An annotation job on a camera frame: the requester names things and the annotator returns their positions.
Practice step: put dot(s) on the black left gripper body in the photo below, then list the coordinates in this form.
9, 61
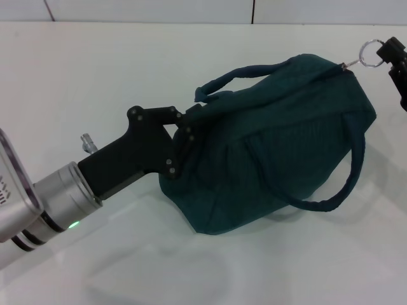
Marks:
133, 152

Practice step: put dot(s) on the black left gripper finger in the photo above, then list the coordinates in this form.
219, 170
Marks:
182, 149
171, 115

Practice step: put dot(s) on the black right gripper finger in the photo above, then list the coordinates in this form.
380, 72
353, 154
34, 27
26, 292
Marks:
401, 82
392, 49

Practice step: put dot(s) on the teal fabric zipper bag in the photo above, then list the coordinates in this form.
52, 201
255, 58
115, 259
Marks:
270, 143

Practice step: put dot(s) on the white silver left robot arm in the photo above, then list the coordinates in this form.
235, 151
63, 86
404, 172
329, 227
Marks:
60, 197

